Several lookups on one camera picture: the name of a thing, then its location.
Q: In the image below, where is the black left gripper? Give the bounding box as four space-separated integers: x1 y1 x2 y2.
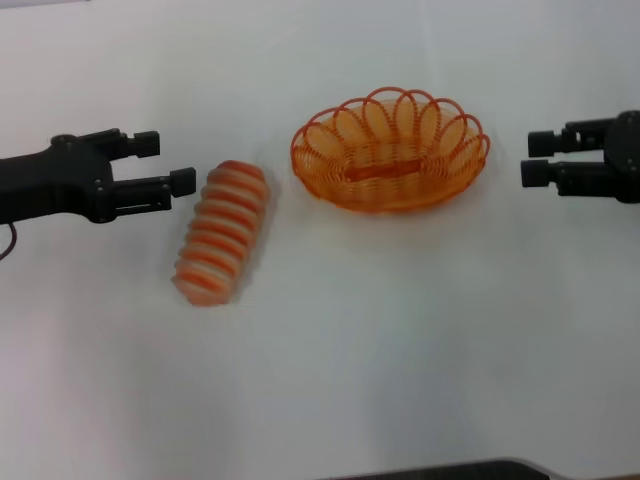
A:
0 128 197 226

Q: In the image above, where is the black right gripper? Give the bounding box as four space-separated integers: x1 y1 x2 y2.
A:
520 110 640 204

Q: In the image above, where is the orange white striped bread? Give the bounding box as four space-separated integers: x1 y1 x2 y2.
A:
171 159 270 307

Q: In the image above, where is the orange wire basket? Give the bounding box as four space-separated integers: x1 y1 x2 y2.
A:
290 87 491 215

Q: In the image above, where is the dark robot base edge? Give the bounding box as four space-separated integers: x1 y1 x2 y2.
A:
324 457 554 480

